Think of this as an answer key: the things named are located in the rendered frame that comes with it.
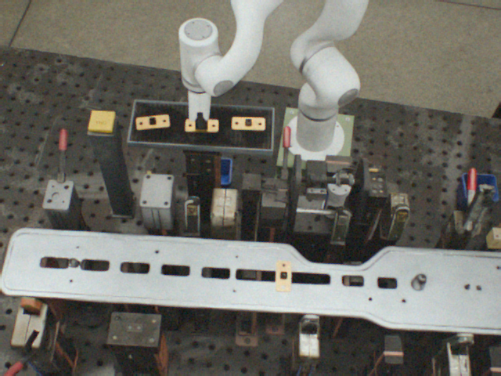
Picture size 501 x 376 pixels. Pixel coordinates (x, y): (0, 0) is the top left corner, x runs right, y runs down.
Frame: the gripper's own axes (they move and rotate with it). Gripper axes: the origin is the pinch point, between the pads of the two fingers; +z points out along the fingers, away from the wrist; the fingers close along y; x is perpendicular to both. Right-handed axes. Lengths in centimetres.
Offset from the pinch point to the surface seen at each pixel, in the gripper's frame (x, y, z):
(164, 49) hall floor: -26, -134, 118
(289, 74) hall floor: 37, -119, 118
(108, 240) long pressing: -23.5, 25.2, 18.8
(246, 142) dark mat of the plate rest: 11.4, 5.0, 2.6
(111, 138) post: -23.3, 2.2, 5.6
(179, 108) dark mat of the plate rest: -6.0, -5.6, 2.6
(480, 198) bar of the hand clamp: 68, 22, 0
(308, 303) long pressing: 27, 42, 19
